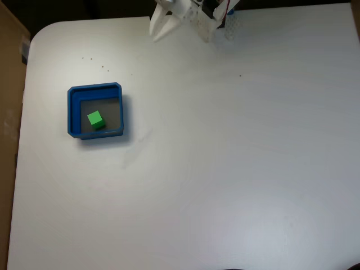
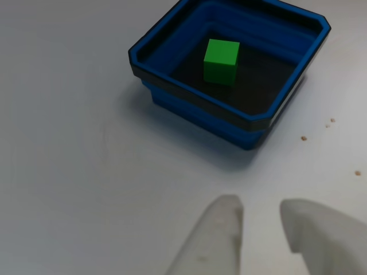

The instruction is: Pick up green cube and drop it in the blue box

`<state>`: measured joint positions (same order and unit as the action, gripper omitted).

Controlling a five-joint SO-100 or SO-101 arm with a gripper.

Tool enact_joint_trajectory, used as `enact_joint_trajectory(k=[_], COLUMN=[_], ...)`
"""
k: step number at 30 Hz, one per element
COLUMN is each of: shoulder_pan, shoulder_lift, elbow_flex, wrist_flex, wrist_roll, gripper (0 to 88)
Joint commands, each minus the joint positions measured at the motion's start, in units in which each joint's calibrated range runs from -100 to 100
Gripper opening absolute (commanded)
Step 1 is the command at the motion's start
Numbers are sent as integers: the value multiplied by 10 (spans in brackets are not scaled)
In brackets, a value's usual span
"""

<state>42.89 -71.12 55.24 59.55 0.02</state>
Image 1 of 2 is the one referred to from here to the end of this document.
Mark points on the blue table clamp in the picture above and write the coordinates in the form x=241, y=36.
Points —
x=230, y=11

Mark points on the blue square box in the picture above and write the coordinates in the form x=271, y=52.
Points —
x=73, y=112

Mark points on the white perforated base plate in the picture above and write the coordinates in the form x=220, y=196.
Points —
x=232, y=26

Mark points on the brown cardboard box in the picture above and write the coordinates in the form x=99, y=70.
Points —
x=9, y=126

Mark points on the green cube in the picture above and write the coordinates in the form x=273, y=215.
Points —
x=95, y=119

